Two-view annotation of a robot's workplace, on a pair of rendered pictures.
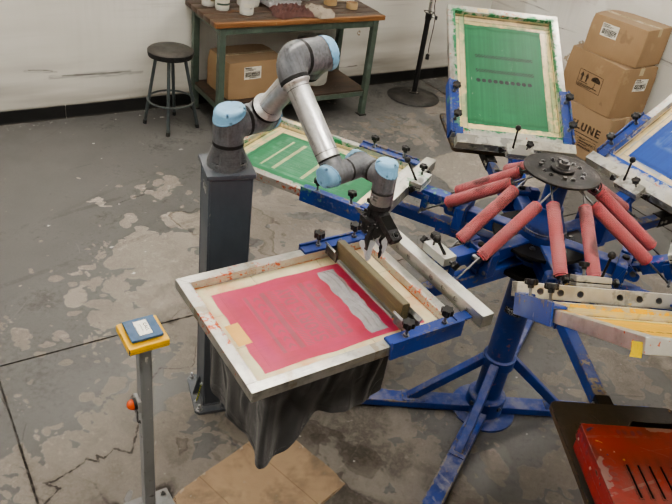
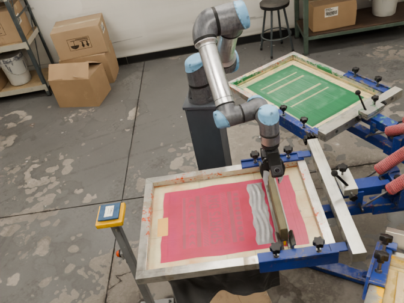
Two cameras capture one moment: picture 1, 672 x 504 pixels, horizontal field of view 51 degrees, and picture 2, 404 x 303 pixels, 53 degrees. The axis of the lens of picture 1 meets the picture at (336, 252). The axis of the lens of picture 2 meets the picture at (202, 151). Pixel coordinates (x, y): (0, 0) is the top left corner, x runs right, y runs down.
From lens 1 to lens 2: 1.20 m
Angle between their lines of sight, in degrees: 34
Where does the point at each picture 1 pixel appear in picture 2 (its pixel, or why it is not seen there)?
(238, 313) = (173, 210)
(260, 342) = (172, 236)
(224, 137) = (191, 80)
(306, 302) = (224, 208)
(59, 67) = not seen: hidden behind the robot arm
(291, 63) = (198, 28)
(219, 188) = (193, 115)
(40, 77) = not seen: hidden behind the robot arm
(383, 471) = not seen: outside the picture
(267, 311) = (192, 211)
